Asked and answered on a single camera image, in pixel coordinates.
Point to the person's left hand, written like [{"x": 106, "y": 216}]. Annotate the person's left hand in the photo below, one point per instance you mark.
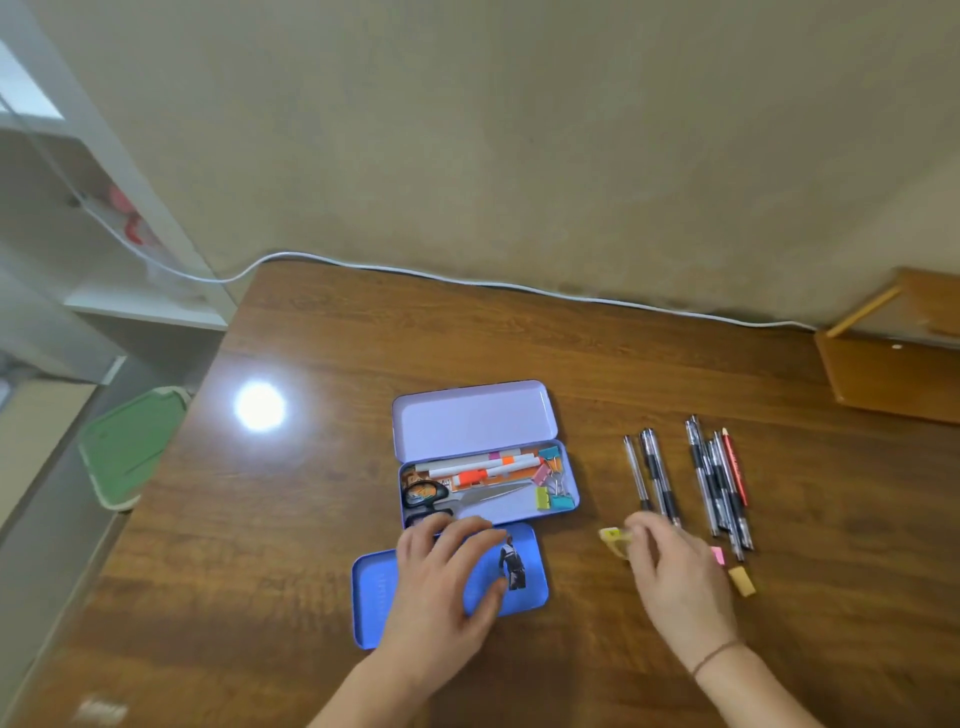
[{"x": 427, "y": 615}]

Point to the person's right hand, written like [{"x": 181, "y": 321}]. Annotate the person's right hand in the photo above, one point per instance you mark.
[{"x": 682, "y": 592}]

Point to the person's left thumb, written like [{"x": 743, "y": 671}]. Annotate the person's left thumb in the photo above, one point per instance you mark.
[{"x": 489, "y": 598}]

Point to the person's left middle finger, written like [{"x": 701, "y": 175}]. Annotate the person's left middle finger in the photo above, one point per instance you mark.
[{"x": 465, "y": 541}]

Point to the person's left little finger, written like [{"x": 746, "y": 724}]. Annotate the person's left little finger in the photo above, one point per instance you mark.
[{"x": 404, "y": 546}]

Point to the person's right thumb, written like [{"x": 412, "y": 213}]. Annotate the person's right thumb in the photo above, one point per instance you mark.
[{"x": 637, "y": 562}]

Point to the person's right forearm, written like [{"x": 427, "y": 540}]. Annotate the person's right forearm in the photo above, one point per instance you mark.
[{"x": 750, "y": 690}]

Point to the person's left forearm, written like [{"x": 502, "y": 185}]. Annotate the person's left forearm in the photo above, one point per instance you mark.
[{"x": 367, "y": 697}]

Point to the blue tin pencil case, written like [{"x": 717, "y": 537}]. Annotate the blue tin pencil case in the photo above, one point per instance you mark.
[{"x": 375, "y": 600}]

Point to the white marker with orange band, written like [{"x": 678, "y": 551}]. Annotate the white marker with orange band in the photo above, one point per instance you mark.
[{"x": 480, "y": 469}]

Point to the white pen with pink band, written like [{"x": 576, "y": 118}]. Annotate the white pen with pink band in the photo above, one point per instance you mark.
[{"x": 457, "y": 462}]

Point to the lime green binder clip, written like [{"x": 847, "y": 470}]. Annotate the lime green binder clip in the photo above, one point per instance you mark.
[{"x": 541, "y": 498}]

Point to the blue binder clip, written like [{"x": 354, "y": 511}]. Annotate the blue binder clip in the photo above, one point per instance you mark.
[{"x": 562, "y": 502}]

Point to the pink binder clip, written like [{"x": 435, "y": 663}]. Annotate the pink binder clip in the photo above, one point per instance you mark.
[{"x": 541, "y": 474}]

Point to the tan eraser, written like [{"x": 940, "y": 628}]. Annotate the tan eraser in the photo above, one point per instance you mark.
[{"x": 742, "y": 581}]

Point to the row of black clear pens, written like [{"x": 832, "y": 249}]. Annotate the row of black clear pens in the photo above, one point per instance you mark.
[{"x": 705, "y": 480}]

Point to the open purple tin pencil case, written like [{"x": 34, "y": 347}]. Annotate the open purple tin pencil case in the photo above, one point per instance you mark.
[{"x": 472, "y": 420}]

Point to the teal binder clip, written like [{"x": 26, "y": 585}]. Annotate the teal binder clip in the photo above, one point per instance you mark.
[{"x": 550, "y": 453}]

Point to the red pen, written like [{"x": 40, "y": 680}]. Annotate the red pen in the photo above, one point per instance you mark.
[{"x": 735, "y": 469}]

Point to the green plastic stool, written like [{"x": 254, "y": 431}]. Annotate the green plastic stool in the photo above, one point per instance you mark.
[{"x": 127, "y": 446}]

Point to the brown wooden board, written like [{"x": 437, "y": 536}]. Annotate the brown wooden board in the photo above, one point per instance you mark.
[{"x": 892, "y": 375}]

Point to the white shelf unit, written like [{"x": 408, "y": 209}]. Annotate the white shelf unit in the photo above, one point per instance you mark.
[{"x": 150, "y": 300}]

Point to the red object on shelf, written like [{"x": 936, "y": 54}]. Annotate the red object on shelf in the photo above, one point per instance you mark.
[{"x": 129, "y": 221}]

